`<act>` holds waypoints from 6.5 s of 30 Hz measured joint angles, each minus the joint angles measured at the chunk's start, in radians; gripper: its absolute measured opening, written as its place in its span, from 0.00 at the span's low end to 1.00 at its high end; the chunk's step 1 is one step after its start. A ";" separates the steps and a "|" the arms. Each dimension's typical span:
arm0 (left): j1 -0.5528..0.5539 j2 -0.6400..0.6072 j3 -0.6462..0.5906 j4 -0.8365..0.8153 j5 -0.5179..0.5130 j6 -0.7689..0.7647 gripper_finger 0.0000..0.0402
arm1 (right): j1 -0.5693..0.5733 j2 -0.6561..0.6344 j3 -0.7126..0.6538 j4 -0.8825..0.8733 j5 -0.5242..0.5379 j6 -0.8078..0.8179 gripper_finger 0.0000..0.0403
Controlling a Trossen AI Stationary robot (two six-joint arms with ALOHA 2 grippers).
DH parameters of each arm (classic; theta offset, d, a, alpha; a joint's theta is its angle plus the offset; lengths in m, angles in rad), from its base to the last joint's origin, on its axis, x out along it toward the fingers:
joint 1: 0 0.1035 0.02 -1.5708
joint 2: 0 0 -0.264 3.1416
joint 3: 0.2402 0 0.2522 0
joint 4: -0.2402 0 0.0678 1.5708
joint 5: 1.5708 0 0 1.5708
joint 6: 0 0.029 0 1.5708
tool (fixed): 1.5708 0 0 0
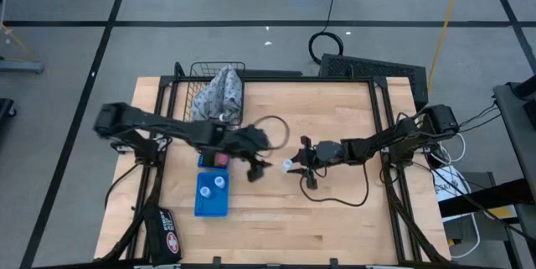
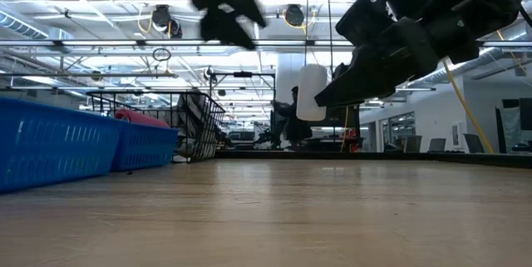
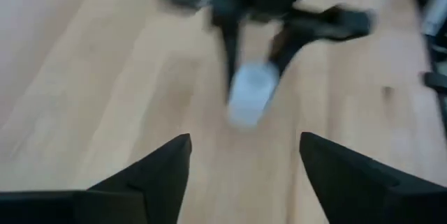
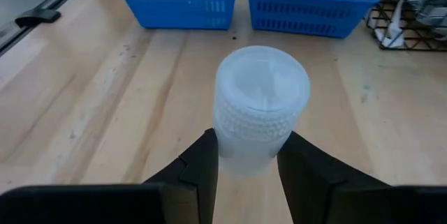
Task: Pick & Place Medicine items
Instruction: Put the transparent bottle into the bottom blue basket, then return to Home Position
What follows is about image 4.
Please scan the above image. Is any blue plastic basket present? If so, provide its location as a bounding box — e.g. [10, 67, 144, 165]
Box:
[116, 0, 242, 31]
[244, 0, 381, 40]

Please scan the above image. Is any grey patterned cloth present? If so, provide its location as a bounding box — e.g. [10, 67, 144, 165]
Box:
[371, 0, 447, 49]

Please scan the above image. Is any white plastic pill bottle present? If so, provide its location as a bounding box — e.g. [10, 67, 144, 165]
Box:
[212, 45, 312, 177]

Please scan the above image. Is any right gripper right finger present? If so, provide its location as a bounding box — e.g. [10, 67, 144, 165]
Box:
[277, 130, 447, 224]

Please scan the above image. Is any small black table bracket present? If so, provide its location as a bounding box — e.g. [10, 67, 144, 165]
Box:
[14, 7, 62, 29]

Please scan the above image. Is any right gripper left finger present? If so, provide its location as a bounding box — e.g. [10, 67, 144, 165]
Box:
[0, 128, 219, 224]

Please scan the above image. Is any black wire basket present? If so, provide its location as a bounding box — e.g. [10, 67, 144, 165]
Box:
[364, 0, 447, 52]

